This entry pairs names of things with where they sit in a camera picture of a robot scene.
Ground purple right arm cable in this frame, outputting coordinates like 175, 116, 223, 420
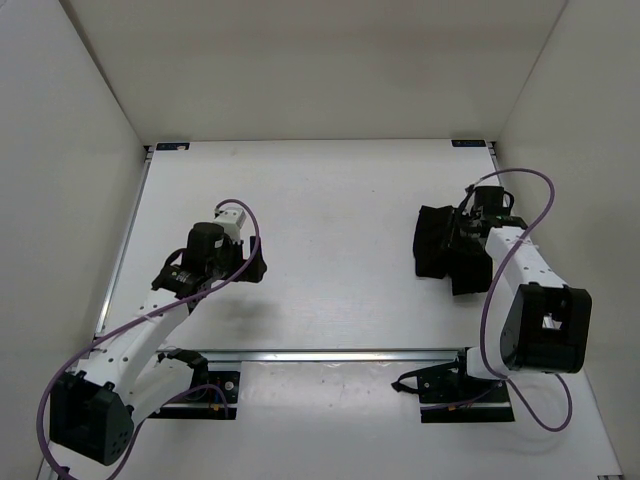
419, 167, 573, 431

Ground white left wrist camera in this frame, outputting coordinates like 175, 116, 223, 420
214, 207, 247, 243

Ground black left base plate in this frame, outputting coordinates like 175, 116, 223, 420
150, 363, 241, 421

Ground blue left corner label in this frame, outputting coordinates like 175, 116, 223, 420
155, 142, 190, 151

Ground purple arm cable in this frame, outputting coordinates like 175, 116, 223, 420
419, 167, 573, 431
36, 198, 263, 480

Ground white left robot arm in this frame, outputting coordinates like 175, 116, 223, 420
49, 210, 267, 466

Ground black skirt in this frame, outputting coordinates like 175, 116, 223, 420
413, 206, 493, 296

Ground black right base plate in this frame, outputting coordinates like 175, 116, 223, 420
417, 364, 515, 424

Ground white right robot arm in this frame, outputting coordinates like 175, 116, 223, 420
392, 186, 592, 402

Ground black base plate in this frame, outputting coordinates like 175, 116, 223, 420
417, 364, 515, 424
150, 363, 241, 421

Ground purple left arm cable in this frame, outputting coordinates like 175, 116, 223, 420
36, 198, 263, 480

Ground blue corner label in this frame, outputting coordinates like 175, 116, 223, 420
155, 142, 190, 151
451, 139, 486, 148

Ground blue right corner label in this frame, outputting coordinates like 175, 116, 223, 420
451, 139, 486, 148

